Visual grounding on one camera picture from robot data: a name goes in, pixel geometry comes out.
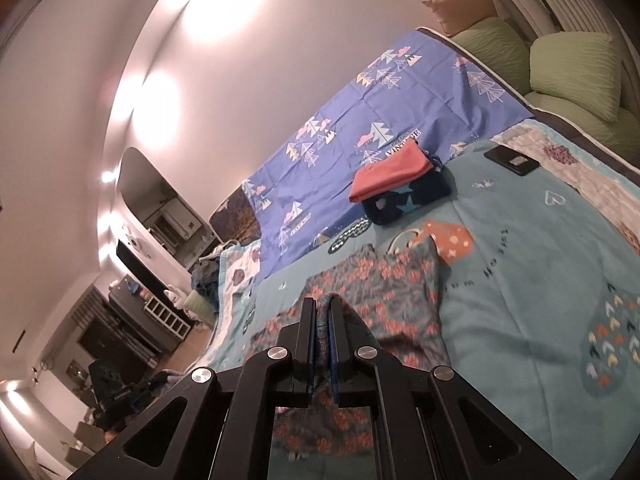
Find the green cushion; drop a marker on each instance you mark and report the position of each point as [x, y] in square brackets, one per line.
[600, 130]

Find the small green pillow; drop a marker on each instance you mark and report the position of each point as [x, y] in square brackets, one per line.
[200, 307]

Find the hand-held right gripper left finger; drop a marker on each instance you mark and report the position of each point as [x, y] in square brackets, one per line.
[311, 345]

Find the dark forest print cloth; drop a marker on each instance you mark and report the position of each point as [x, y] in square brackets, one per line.
[237, 215]

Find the folded coral garment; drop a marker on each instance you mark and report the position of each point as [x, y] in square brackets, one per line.
[390, 175]

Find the teal patterned quilt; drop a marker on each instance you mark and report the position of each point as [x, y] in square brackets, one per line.
[525, 270]

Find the folded navy star garment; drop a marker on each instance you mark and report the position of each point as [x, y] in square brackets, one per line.
[410, 200]

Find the purple tree print sheet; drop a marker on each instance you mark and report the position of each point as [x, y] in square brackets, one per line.
[350, 110]

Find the pile of blue clothes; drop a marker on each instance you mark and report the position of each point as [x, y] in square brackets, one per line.
[210, 275]

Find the white ladder shelf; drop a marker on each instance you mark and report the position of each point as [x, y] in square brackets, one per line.
[167, 317]

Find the beige pleated curtain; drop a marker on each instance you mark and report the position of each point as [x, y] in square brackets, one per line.
[575, 0]

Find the floral grey garment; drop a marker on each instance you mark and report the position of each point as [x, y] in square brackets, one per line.
[395, 290]

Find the black phone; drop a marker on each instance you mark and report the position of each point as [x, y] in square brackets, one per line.
[512, 160]

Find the beige pillow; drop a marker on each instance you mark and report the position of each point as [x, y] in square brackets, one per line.
[465, 7]

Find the large green pillow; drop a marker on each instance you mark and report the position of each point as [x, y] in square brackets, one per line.
[575, 75]

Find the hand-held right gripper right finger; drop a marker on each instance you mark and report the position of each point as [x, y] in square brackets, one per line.
[334, 350]

